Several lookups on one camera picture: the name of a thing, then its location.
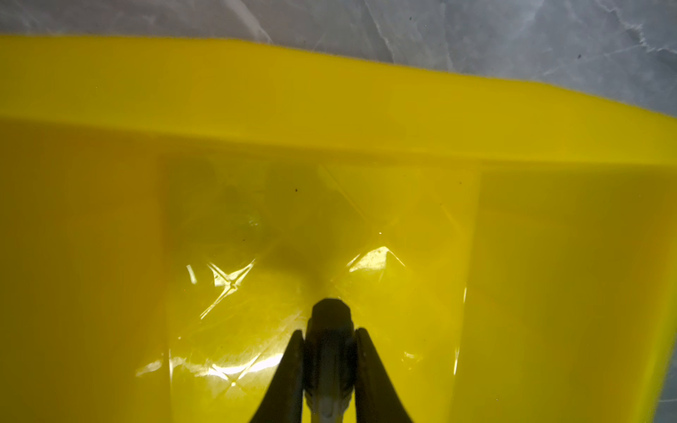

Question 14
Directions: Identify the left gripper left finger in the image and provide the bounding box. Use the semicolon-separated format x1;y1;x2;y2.
250;330;305;423

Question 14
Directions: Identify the yellow plastic bin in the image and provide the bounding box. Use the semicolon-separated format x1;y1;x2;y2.
1;36;676;422

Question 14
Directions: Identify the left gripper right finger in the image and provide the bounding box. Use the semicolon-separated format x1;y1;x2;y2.
354;328;413;423

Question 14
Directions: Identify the black handled screwdriver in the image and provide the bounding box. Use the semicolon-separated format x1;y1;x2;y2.
303;298;356;422

